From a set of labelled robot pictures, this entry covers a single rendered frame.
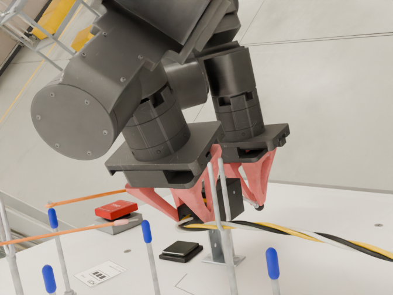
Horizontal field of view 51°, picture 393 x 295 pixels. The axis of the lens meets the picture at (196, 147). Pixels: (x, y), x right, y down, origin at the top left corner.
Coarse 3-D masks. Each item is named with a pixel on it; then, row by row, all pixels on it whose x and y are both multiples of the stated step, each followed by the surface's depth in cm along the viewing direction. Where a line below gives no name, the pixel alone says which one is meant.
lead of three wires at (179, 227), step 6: (186, 216) 41; (180, 222) 39; (186, 222) 40; (210, 222) 33; (222, 222) 32; (180, 228) 36; (186, 228) 35; (192, 228) 34; (198, 228) 34; (204, 228) 34; (210, 228) 33; (216, 228) 33
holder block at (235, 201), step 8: (216, 184) 45; (232, 184) 45; (240, 184) 46; (216, 192) 42; (232, 192) 45; (240, 192) 46; (232, 200) 45; (240, 200) 46; (224, 208) 43; (232, 208) 45; (240, 208) 46; (224, 216) 43; (232, 216) 45
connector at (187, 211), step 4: (184, 204) 43; (180, 208) 42; (184, 208) 42; (188, 208) 41; (180, 212) 42; (184, 212) 42; (188, 212) 41; (192, 212) 41; (180, 216) 42; (184, 216) 42; (192, 216) 41; (196, 216) 41; (180, 220) 42; (192, 220) 41; (196, 220) 41; (200, 220) 41; (188, 224) 42
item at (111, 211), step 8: (120, 200) 67; (96, 208) 64; (104, 208) 63; (112, 208) 62; (120, 208) 62; (128, 208) 63; (136, 208) 64; (104, 216) 62; (112, 216) 61; (120, 216) 62
